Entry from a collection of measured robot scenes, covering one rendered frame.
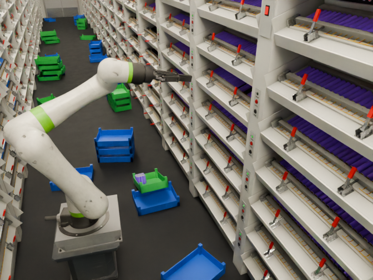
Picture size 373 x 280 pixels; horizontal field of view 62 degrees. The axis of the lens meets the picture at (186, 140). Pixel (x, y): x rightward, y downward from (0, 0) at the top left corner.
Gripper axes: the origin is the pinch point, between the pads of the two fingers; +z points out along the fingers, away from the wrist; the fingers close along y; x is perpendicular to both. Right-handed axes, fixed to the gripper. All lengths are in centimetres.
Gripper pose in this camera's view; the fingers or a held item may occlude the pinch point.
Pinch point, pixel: (184, 78)
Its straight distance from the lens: 150.7
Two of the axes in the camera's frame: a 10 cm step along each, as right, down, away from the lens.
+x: 2.0, -8.8, -4.2
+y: 3.6, 4.7, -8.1
